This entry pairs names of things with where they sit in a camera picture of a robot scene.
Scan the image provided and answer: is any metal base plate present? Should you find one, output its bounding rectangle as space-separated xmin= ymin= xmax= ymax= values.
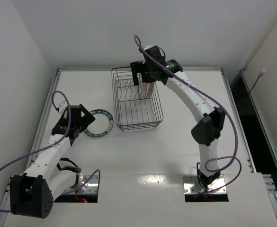
xmin=63 ymin=174 xmax=99 ymax=195
xmin=182 ymin=175 xmax=227 ymax=195

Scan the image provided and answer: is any black cable with white plug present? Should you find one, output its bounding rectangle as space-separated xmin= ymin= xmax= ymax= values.
xmin=248 ymin=69 xmax=266 ymax=95

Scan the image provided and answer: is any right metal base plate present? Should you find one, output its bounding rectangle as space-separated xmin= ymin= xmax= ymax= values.
xmin=182 ymin=175 xmax=227 ymax=195

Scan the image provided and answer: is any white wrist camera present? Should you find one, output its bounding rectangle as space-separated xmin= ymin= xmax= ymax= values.
xmin=58 ymin=100 xmax=68 ymax=114
xmin=143 ymin=45 xmax=152 ymax=51

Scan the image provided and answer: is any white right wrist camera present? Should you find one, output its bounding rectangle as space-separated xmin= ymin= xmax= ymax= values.
xmin=143 ymin=45 xmax=152 ymax=51

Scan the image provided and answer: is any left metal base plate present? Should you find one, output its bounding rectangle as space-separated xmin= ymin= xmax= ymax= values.
xmin=63 ymin=174 xmax=99 ymax=195

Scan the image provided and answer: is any black wire dish rack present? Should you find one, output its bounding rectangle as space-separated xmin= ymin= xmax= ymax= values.
xmin=111 ymin=66 xmax=163 ymax=131

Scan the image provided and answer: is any white plate with grey motif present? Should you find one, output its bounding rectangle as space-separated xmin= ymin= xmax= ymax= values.
xmin=145 ymin=82 xmax=155 ymax=99

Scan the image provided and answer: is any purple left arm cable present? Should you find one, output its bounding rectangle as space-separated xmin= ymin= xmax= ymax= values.
xmin=0 ymin=90 xmax=101 ymax=212

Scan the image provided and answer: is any aluminium frame rail right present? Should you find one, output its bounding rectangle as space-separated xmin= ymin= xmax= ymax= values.
xmin=238 ymin=71 xmax=277 ymax=203

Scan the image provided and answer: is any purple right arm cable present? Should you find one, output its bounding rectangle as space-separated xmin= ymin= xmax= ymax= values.
xmin=134 ymin=35 xmax=242 ymax=197

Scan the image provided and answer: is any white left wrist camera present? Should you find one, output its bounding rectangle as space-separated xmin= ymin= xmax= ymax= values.
xmin=58 ymin=100 xmax=68 ymax=114

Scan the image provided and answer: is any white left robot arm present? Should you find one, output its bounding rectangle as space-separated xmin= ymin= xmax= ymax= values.
xmin=10 ymin=105 xmax=95 ymax=218

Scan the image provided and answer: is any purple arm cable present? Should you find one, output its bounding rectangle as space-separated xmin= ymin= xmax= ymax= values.
xmin=134 ymin=35 xmax=242 ymax=197
xmin=0 ymin=90 xmax=101 ymax=212

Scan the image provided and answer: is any blue rimmed white plate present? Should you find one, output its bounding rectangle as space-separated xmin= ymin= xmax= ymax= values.
xmin=84 ymin=109 xmax=114 ymax=139

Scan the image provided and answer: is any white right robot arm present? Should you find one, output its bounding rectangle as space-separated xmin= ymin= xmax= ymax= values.
xmin=130 ymin=45 xmax=225 ymax=189

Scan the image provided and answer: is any orange sunburst plate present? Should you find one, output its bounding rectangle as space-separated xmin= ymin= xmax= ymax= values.
xmin=138 ymin=74 xmax=150 ymax=100

